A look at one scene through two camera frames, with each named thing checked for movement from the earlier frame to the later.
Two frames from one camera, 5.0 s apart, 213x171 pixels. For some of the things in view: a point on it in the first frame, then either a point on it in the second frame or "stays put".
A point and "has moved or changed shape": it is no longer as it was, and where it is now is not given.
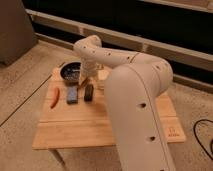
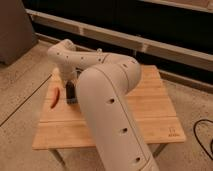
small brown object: x=88 y=92 has moved or changed shape
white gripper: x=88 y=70 -> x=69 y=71
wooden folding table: x=78 y=117 stays put
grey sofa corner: x=17 y=34 stays put
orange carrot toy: x=56 y=98 stays put
